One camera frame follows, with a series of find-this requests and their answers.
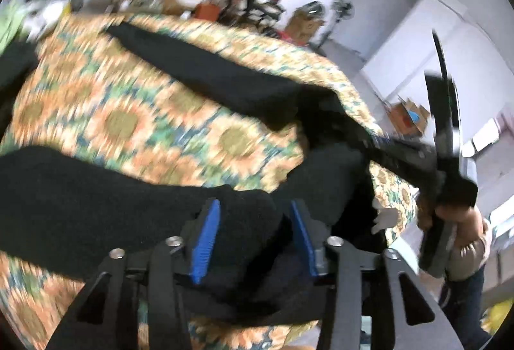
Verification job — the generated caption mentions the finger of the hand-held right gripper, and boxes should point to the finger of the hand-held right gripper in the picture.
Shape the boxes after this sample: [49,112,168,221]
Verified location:
[360,134,441,187]

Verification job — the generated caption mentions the person's right hand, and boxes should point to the person's right hand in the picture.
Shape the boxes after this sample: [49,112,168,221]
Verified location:
[417,195,489,250]

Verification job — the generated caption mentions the black garment with white label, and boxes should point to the black garment with white label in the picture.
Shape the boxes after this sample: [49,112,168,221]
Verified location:
[0,22,398,328]

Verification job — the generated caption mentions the person's blue jeans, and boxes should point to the person's blue jeans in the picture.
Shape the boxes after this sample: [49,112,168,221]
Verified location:
[441,265,495,348]

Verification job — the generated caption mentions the large cardboard box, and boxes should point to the large cardboard box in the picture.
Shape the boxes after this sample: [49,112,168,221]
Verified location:
[285,8,324,46]

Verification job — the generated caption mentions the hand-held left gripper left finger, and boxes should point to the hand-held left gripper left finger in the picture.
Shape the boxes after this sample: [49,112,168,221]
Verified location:
[46,198,222,350]

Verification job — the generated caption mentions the light green garment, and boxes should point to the light green garment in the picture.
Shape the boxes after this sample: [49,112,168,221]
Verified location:
[0,0,22,53]

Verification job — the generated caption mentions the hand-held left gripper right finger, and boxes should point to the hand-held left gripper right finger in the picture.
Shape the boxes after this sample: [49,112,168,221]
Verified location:
[290,199,464,350]

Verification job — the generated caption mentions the black standing fan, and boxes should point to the black standing fan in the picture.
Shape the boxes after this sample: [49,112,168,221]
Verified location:
[317,0,355,54]

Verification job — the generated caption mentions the fan head in box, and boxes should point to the fan head in box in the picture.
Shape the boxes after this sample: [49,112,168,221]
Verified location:
[299,1,324,19]

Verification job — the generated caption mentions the orange paper bag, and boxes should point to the orange paper bag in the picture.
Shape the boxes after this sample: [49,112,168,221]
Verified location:
[195,2,221,22]

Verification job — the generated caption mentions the sunflower print blanket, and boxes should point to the sunflower print blanket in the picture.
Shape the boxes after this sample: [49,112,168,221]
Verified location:
[0,13,418,350]

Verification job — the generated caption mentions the person's beige shirt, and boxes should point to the person's beige shirt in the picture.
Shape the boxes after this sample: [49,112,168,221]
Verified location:
[447,231,490,283]

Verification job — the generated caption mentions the cardboard box with blue item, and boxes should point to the cardboard box with blue item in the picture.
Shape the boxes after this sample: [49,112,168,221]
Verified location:
[387,97,433,139]

